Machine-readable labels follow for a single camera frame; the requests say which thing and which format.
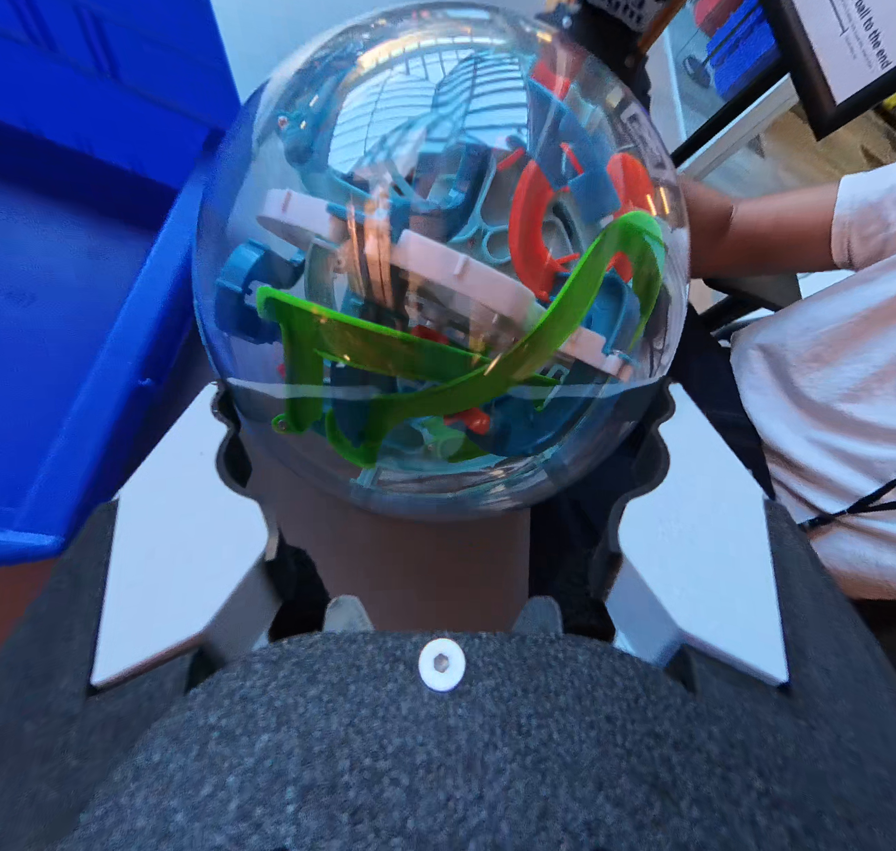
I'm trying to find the black lanyard cord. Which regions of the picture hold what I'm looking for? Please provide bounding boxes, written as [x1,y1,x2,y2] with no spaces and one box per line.
[798,479,896,533]

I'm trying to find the person's right forearm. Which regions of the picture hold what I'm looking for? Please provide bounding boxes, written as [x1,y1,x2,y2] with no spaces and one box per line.
[679,161,896,300]

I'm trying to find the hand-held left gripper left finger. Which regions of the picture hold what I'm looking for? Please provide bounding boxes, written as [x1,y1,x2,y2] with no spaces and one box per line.
[91,384,282,688]

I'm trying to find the person's white shirt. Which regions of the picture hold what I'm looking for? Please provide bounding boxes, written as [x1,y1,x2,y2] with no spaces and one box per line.
[731,256,896,601]

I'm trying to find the blue plastic bin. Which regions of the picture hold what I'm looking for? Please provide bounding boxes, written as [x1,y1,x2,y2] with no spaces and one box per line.
[0,0,243,566]

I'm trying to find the black framed task sign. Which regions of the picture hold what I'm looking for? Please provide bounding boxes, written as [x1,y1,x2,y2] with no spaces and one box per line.
[742,0,896,142]

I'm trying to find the clear plastic maze ball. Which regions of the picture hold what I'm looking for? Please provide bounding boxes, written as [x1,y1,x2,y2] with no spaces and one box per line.
[192,0,692,520]

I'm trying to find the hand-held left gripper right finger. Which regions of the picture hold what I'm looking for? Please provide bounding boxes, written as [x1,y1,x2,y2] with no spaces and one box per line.
[603,384,790,685]

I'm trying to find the black chair armrest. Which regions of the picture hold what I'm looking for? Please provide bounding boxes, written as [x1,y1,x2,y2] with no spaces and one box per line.
[700,273,800,335]

